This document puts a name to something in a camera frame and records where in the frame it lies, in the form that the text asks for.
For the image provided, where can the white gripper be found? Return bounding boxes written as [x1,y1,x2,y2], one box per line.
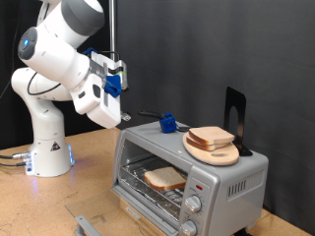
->
[86,51,132,130]

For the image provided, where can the metal spatula with blue block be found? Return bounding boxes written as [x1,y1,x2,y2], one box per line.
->
[137,110,192,135]

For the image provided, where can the silver oven knob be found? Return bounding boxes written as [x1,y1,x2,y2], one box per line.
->
[184,195,203,213]
[178,219,198,236]

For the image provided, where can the wooden box under oven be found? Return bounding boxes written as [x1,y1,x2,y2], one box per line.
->
[119,198,168,236]

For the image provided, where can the silver toaster oven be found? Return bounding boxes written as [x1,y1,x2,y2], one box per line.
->
[111,118,270,236]

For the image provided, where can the aluminium foil sheet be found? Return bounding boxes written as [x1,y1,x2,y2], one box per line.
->
[119,173,180,219]

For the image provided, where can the vertical metal pole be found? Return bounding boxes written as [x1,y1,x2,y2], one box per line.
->
[108,0,117,63]

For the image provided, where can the wooden cutting board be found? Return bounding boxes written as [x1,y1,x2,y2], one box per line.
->
[182,131,240,167]

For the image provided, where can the grey backdrop cloth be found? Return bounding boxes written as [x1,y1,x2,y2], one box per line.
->
[114,0,315,235]

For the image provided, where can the black metal bookend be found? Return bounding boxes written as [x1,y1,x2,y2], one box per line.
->
[223,86,254,157]

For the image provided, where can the black curtain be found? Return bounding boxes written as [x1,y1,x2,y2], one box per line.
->
[0,0,112,151]

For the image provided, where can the small black object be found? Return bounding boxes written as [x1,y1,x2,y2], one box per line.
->
[233,228,253,236]

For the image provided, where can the wrist camera on blue mount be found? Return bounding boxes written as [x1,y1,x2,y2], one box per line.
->
[103,59,130,99]

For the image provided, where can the wire oven rack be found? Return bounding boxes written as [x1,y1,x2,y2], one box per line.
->
[119,156,189,214]

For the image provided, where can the cable with silver connector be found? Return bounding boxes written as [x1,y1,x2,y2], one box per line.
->
[0,150,32,161]

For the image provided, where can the black base cable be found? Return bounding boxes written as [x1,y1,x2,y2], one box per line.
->
[0,161,28,168]

